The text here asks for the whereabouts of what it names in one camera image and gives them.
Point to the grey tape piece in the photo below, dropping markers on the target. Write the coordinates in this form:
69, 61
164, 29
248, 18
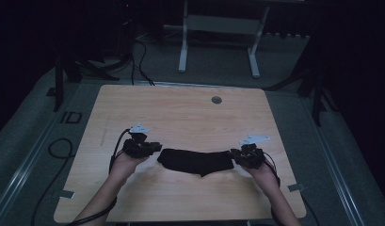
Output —
296, 187
65, 194

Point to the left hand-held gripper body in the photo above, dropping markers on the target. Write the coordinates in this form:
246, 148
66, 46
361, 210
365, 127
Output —
136, 147

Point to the black sock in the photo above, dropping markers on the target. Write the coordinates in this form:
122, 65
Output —
196, 161

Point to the person's left hand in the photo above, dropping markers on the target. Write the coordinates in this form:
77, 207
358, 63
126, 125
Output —
125, 168

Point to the white metal desk frame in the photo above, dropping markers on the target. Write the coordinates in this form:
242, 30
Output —
223, 24

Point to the black metal stand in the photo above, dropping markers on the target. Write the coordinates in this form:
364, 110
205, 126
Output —
317, 100
59, 84

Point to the grey round table grommet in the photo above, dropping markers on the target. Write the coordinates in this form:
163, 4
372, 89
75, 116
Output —
216, 100

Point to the person's right hand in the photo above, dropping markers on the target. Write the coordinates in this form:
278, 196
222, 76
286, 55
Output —
265, 177

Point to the grey metal floor rail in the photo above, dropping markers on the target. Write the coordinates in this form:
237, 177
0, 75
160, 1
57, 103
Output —
336, 166
22, 166

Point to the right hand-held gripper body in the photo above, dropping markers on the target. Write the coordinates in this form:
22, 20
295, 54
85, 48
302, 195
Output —
253, 157

